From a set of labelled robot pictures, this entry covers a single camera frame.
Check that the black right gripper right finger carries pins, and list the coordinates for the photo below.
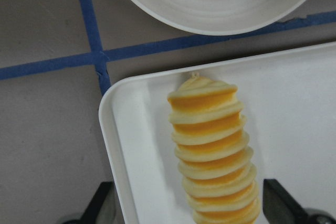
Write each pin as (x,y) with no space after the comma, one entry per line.
(279,206)

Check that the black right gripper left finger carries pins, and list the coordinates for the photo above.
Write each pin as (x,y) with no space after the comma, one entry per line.
(101,208)

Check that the striped orange bread roll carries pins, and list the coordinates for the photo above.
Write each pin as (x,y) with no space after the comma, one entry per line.
(213,150)

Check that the white rectangular tray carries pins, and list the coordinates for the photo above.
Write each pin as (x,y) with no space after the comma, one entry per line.
(289,99)

